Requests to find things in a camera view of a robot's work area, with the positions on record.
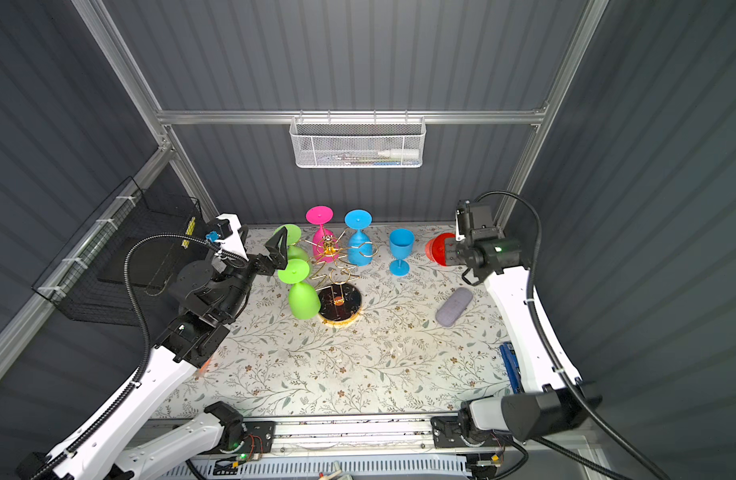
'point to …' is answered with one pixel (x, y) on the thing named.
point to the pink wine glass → (324, 244)
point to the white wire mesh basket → (358, 141)
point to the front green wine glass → (303, 300)
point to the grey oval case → (456, 302)
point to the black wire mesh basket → (88, 279)
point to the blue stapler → (512, 367)
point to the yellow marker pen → (189, 232)
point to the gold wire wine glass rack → (339, 302)
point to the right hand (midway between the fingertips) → (465, 247)
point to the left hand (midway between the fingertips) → (265, 228)
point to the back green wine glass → (293, 237)
